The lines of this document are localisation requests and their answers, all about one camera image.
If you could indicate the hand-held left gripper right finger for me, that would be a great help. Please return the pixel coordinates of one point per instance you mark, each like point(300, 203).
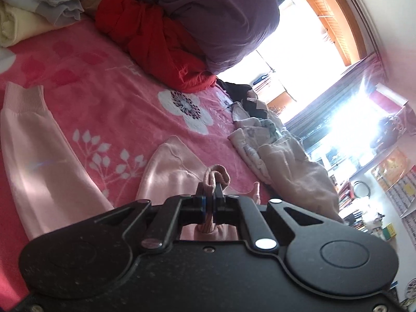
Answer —
point(217, 208)

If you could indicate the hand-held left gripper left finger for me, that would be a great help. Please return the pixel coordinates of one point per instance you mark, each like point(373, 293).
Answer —
point(203, 206)

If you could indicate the pink sweater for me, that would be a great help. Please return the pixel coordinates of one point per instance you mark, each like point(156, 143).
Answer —
point(42, 162)

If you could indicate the white floral printed garment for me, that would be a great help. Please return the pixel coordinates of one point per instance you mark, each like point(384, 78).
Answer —
point(250, 136)

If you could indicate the beige fleece garment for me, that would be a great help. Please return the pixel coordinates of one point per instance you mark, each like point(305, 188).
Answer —
point(299, 175)

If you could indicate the black garment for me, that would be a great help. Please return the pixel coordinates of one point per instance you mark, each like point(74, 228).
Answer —
point(240, 94)

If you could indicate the pink floral blanket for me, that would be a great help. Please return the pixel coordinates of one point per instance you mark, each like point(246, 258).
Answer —
point(107, 91)

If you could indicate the striped curtain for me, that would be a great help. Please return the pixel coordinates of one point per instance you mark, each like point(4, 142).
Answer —
point(331, 104)

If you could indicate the red garment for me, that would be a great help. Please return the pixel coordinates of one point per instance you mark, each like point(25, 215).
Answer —
point(152, 35)

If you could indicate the purple quilt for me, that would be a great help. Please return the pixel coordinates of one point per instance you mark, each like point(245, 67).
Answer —
point(221, 13)

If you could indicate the orange wall poster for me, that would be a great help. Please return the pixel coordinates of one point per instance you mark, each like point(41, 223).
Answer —
point(390, 169)

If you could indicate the calendar wall poster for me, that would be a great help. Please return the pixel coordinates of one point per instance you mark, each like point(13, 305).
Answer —
point(404, 191)

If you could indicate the wooden window frame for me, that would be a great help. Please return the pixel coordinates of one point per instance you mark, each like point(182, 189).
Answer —
point(338, 13)

